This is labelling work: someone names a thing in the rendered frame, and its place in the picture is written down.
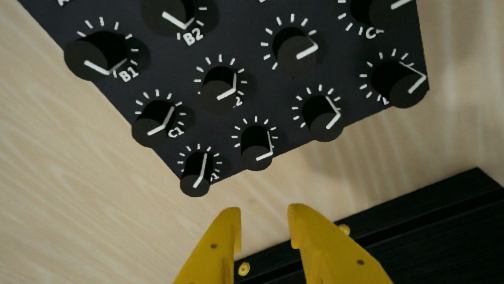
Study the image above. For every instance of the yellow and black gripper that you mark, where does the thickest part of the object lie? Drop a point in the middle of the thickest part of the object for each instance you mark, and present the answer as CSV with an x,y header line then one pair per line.
x,y
328,254

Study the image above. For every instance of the black control panel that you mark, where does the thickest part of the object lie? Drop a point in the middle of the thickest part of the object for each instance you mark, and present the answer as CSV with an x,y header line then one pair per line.
x,y
216,86

